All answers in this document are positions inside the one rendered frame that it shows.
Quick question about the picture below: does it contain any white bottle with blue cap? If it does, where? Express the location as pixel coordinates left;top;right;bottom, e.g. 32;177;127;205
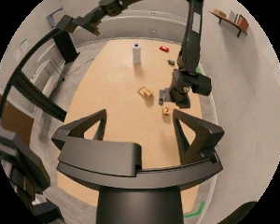
132;43;141;63

